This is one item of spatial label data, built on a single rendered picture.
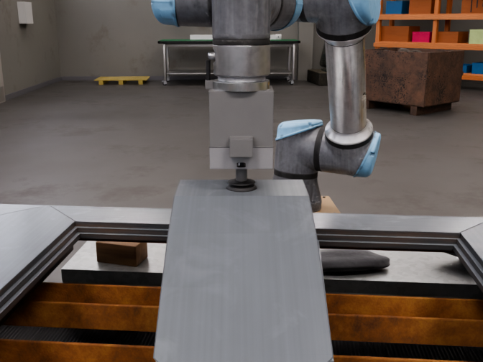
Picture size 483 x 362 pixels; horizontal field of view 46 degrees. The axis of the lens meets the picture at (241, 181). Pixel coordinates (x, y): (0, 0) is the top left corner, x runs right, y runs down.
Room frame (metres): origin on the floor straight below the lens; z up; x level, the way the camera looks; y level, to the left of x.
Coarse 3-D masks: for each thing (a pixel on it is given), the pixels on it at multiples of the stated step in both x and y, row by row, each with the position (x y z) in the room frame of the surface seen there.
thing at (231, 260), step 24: (168, 240) 0.63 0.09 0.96; (192, 240) 0.63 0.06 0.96; (216, 240) 0.63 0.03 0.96; (240, 240) 0.63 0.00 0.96; (264, 240) 0.63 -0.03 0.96; (288, 240) 0.63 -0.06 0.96; (312, 240) 0.63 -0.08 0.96; (168, 264) 0.60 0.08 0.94; (192, 264) 0.60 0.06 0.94; (216, 264) 0.60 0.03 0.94; (240, 264) 0.60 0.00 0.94; (264, 264) 0.60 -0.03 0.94; (288, 264) 0.60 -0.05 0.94; (312, 264) 0.60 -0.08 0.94
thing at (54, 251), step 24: (72, 240) 0.96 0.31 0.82; (144, 240) 0.98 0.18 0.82; (336, 240) 0.96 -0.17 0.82; (360, 240) 0.95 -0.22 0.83; (384, 240) 0.95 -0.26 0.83; (408, 240) 0.95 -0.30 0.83; (432, 240) 0.94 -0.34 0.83; (456, 240) 0.94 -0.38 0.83; (48, 264) 0.85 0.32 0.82; (480, 264) 0.83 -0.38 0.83; (24, 288) 0.77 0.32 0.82; (480, 288) 0.78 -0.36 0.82; (0, 312) 0.69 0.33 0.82
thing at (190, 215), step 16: (176, 208) 0.69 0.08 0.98; (192, 208) 0.69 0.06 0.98; (208, 208) 0.69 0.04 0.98; (224, 208) 0.69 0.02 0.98; (240, 208) 0.69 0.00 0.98; (256, 208) 0.69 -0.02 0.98; (272, 208) 0.69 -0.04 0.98; (288, 208) 0.69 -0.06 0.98; (304, 208) 0.69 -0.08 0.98; (176, 224) 0.66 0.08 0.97; (192, 224) 0.66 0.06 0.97; (208, 224) 0.66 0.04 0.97; (224, 224) 0.66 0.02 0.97; (240, 224) 0.66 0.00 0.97; (256, 224) 0.66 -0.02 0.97; (272, 224) 0.66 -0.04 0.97; (288, 224) 0.66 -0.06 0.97; (304, 224) 0.66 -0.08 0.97
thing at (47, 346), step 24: (0, 360) 0.79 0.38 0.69; (24, 360) 0.78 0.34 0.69; (48, 360) 0.78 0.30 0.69; (72, 360) 0.78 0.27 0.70; (96, 360) 0.77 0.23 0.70; (120, 360) 0.77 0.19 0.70; (144, 360) 0.77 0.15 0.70; (336, 360) 0.74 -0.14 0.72; (360, 360) 0.74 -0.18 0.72; (384, 360) 0.73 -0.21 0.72; (408, 360) 0.73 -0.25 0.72; (432, 360) 0.73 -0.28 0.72
